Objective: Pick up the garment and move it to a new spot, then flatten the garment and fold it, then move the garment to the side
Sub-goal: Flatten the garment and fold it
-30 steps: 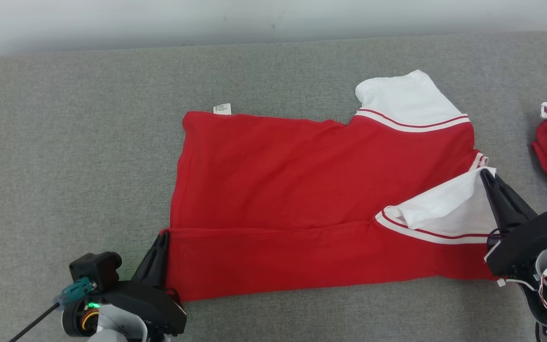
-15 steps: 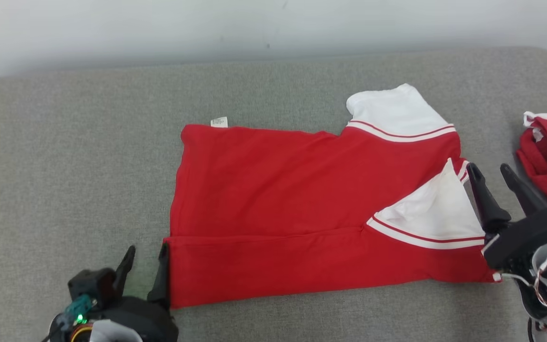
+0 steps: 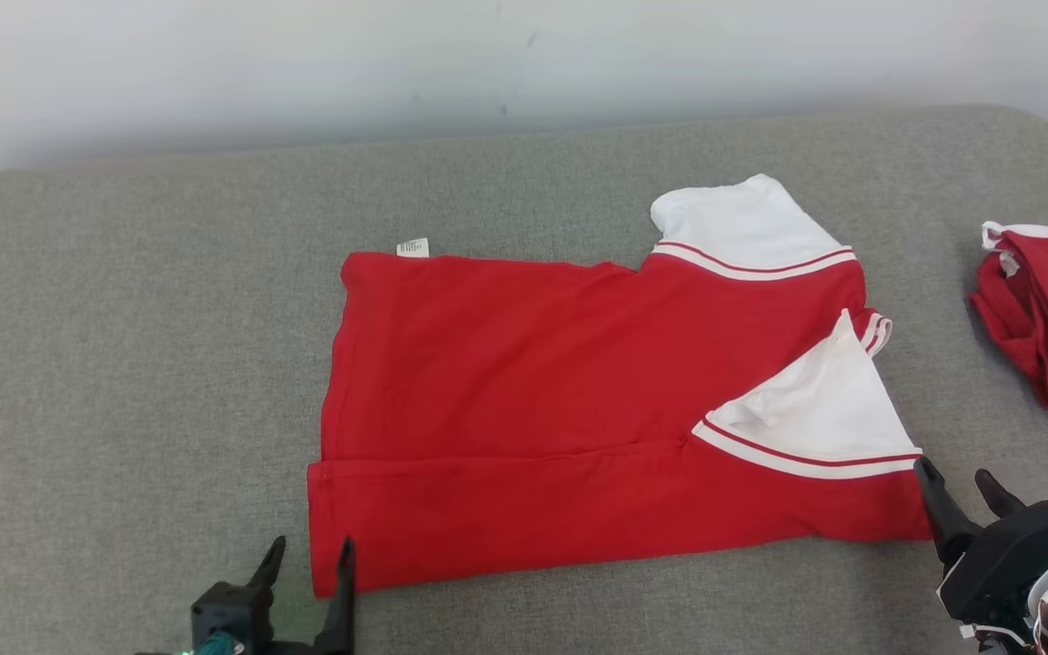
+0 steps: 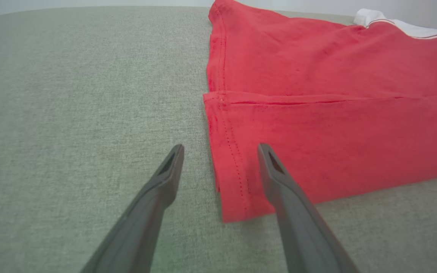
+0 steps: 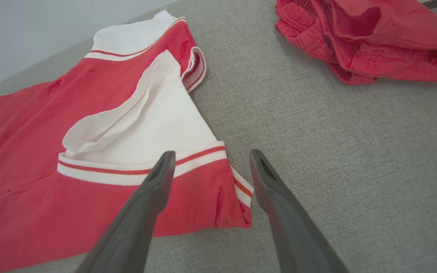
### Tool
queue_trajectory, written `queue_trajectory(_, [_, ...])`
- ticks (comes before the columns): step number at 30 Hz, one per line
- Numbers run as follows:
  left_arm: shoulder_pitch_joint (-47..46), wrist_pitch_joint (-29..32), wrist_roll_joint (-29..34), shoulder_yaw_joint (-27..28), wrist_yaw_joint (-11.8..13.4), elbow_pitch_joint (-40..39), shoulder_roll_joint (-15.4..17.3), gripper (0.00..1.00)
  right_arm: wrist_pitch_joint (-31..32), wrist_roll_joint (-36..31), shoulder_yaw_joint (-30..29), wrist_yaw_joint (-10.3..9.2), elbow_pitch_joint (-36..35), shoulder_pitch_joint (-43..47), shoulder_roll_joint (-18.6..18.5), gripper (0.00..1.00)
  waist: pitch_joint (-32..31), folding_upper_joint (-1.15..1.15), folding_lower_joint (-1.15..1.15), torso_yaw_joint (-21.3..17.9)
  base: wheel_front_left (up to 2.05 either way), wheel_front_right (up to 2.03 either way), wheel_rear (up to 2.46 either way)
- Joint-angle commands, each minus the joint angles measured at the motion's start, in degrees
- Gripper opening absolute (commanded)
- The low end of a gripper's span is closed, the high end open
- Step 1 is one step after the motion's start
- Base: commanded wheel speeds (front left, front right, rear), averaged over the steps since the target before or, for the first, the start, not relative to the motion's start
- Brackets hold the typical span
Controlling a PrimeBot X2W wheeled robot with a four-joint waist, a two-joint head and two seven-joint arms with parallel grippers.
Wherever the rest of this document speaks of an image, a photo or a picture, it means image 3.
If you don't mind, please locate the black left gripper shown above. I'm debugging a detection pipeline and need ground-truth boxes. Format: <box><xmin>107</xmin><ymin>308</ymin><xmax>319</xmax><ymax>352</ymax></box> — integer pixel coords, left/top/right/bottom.
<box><xmin>249</xmin><ymin>536</ymin><xmax>358</xmax><ymax>655</ymax></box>

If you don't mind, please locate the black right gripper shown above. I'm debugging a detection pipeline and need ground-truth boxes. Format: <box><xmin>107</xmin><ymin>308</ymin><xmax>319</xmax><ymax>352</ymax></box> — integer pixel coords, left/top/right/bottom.
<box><xmin>913</xmin><ymin>458</ymin><xmax>1048</xmax><ymax>629</ymax></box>

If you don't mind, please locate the red and white t-shirt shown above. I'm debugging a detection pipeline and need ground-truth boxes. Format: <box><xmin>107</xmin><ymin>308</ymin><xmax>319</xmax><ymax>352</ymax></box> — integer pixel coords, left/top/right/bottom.
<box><xmin>307</xmin><ymin>173</ymin><xmax>934</xmax><ymax>599</ymax></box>

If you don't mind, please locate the left camera teal connector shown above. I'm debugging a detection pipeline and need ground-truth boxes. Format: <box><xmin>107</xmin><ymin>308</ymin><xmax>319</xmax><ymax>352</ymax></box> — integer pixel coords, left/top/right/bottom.
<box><xmin>180</xmin><ymin>632</ymin><xmax>243</xmax><ymax>655</ymax></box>

